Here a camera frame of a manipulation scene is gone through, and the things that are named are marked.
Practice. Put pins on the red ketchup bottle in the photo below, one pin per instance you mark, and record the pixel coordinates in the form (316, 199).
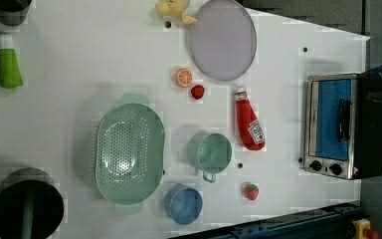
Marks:
(250, 129)

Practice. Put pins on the green perforated strainer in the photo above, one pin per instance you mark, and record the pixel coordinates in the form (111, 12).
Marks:
(129, 152)

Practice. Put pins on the red strawberry toy upper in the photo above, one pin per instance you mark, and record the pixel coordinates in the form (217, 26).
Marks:
(197, 92)

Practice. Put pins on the red strawberry toy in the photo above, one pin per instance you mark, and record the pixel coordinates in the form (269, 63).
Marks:
(251, 191)
(197, 92)

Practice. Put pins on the green mug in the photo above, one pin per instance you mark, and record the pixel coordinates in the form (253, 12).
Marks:
(209, 152)

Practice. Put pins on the orange slice toy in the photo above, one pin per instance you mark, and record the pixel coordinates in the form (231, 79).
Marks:
(184, 78)

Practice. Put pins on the blue cup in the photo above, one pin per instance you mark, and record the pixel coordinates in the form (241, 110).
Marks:
(183, 204)

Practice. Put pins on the lavender round plate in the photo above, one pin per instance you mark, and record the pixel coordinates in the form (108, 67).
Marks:
(223, 43)

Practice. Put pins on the red strawberry toy lower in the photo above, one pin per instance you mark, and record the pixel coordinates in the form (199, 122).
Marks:
(251, 191)

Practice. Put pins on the black silver toaster oven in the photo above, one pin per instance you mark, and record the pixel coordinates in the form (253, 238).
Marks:
(343, 126)

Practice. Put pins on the black pot with green utensil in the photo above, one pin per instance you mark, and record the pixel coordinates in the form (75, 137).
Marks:
(31, 207)

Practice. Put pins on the green squeeze tube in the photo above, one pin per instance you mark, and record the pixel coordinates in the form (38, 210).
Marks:
(10, 75)

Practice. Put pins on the yellow red emergency button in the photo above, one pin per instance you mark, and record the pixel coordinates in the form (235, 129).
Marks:
(363, 230)

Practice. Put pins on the dark grey pot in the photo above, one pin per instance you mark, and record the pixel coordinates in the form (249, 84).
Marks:
(14, 12)

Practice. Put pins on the blue metal frame rail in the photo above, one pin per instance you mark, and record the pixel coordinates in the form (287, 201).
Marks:
(331, 222)

